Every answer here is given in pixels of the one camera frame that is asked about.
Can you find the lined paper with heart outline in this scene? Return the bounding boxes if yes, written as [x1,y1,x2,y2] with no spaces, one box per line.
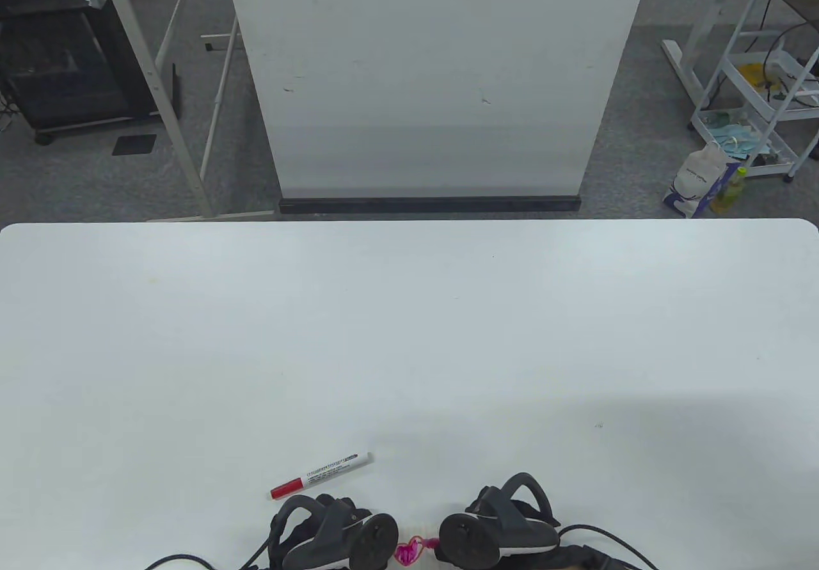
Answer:
[384,522,442,570]

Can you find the black right tracker cable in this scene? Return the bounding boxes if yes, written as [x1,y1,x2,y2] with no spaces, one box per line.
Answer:
[557,523,661,570]

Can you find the white metal frame stand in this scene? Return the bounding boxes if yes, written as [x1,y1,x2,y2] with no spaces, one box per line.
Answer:
[94,0,276,223]

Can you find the white tube stand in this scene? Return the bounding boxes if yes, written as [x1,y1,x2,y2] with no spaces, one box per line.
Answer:
[155,0,243,182]

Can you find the white marker with red cap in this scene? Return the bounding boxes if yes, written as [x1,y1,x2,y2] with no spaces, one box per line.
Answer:
[268,452,374,502]

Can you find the black cabinet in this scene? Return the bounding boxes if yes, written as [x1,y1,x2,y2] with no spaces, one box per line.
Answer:
[0,0,182,146]

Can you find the person's right hand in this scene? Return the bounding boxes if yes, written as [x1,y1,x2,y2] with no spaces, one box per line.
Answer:
[465,485,513,518]

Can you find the black board base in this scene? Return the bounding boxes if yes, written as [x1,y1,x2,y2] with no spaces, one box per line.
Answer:
[278,196,582,215]

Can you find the white utility cart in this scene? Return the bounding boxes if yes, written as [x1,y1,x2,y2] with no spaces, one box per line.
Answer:
[689,0,819,184]

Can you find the white plastic bag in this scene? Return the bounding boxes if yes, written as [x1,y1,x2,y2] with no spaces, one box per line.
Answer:
[662,141,731,219]

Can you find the yellow bottle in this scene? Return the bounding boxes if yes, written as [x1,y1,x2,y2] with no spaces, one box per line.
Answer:
[711,166,749,216]

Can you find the white stand foot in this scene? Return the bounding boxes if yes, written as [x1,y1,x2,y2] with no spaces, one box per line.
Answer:
[660,0,737,111]

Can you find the yellow item on cart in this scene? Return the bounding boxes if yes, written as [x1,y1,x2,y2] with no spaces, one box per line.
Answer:
[738,63,785,93]

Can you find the black left tracker cable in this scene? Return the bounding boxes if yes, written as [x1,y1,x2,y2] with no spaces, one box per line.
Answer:
[144,525,276,570]

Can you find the black tracker cable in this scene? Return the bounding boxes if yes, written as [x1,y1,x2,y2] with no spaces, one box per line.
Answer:
[557,523,661,570]
[144,525,276,570]

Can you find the black floor mat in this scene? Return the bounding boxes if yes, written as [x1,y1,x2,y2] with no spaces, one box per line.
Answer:
[112,134,157,157]

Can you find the blue face masks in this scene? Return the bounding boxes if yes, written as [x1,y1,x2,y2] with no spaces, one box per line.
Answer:
[703,123,772,155]

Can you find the person's left hand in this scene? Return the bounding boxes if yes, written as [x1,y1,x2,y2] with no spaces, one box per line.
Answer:
[315,494,372,521]

